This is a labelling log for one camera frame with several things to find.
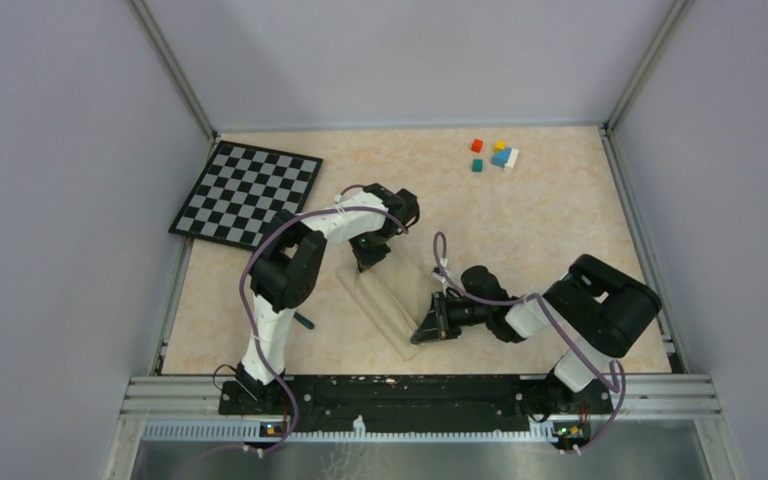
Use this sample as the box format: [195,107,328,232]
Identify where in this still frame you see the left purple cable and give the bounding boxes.
[238,184,412,458]

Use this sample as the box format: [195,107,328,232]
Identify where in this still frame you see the black grey checkerboard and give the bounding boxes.
[169,140,323,251]

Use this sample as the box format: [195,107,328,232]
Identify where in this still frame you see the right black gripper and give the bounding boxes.
[412,291,491,344]

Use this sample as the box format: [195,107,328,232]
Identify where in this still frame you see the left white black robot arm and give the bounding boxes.
[235,183,420,414]

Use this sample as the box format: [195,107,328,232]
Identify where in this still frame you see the blue block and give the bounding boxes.
[491,148,509,169]

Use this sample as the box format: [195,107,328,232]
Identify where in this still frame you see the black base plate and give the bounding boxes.
[218,374,613,433]

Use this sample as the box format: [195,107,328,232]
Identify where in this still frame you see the beige cloth napkin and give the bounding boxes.
[336,250,441,361]

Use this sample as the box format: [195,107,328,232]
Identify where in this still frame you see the aluminium frame rail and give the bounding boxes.
[104,374,747,479]

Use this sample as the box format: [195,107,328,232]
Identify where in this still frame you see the white block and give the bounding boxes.
[503,148,519,173]

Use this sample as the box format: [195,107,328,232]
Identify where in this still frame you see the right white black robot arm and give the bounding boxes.
[410,254,663,412]

